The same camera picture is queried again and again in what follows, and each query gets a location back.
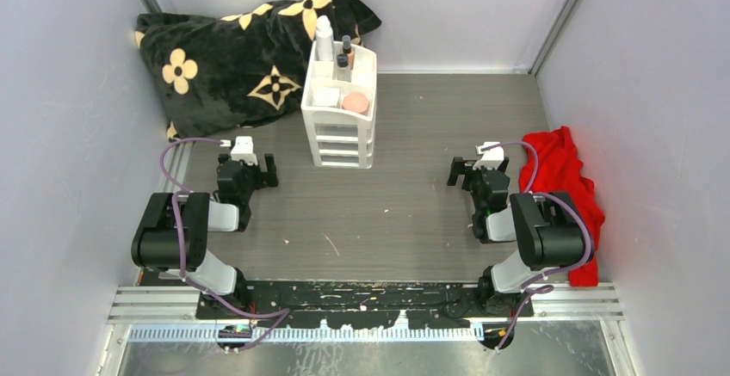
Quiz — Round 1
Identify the small cream box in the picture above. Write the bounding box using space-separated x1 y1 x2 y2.
312 87 340 108

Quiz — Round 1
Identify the white plastic drawer organizer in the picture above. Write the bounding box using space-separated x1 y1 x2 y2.
300 42 377 170

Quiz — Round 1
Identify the black cap clear bottle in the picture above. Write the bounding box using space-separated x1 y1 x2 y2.
334 53 351 83

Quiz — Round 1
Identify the white spray bottle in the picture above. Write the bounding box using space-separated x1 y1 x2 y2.
315 15 336 62

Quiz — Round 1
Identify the beige foundation bottle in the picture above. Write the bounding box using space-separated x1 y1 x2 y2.
342 34 355 69

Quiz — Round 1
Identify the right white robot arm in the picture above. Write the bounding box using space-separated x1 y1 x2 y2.
447 157 594 317

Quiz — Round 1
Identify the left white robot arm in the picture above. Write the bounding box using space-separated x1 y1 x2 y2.
131 153 279 318

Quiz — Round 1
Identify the red cloth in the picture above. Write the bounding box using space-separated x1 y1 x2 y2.
518 126 606 288

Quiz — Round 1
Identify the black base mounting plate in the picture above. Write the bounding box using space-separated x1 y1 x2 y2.
195 280 535 332

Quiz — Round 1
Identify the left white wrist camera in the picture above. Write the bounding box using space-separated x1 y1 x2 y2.
230 136 259 166

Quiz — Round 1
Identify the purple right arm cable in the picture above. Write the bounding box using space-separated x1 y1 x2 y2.
479 141 596 352

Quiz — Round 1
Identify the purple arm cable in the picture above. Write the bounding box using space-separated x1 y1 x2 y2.
479 141 596 352
158 137 292 354

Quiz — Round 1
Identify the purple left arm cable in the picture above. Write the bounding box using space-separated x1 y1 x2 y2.
158 137 292 354

